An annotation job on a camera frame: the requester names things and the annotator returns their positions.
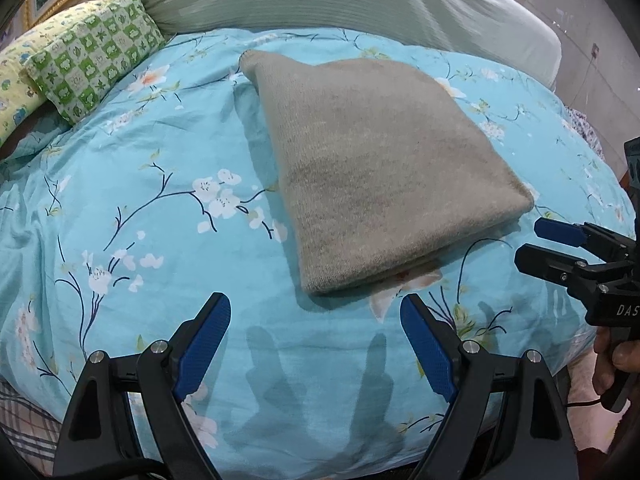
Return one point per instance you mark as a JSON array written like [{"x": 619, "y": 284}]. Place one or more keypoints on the beige knit sweater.
[{"x": 379, "y": 169}]

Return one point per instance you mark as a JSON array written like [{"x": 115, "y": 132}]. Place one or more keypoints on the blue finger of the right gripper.
[{"x": 568, "y": 234}]

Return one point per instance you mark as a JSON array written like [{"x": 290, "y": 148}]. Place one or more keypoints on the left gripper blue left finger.
[{"x": 169, "y": 371}]

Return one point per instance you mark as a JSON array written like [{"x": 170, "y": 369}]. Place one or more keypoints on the yellow floral pillow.
[{"x": 19, "y": 95}]

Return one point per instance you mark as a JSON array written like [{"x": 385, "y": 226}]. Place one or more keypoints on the right hand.
[{"x": 625, "y": 357}]

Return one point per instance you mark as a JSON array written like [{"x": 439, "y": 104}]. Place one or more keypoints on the light blue floral duvet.
[{"x": 116, "y": 230}]

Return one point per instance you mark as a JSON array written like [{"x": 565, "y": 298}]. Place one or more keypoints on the pink garment with green patch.
[{"x": 592, "y": 426}]

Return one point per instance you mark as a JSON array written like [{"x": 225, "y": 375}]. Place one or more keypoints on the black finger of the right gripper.
[{"x": 546, "y": 264}]

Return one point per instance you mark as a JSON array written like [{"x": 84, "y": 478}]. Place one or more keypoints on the green white patterned pillow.
[{"x": 77, "y": 69}]

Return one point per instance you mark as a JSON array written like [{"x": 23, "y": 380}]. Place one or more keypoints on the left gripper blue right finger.
[{"x": 460, "y": 372}]

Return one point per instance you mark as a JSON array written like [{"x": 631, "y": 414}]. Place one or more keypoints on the plaid bed sheet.
[{"x": 31, "y": 430}]

